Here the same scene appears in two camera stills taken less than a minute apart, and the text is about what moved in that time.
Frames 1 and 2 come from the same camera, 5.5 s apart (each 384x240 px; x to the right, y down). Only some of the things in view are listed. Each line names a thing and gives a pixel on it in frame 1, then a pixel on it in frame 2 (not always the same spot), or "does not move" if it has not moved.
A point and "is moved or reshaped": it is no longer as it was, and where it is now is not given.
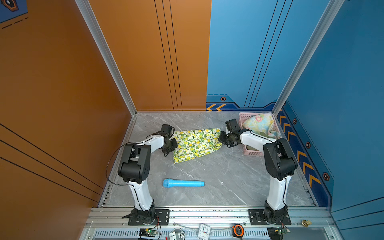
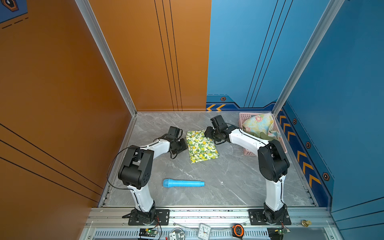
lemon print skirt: (193, 143) is moved or reshaped
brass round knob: (306, 223) does not move
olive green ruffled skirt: (262, 133) does not move
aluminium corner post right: (333, 9) does not move
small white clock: (204, 231) does not move
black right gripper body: (225, 138) to (212, 133)
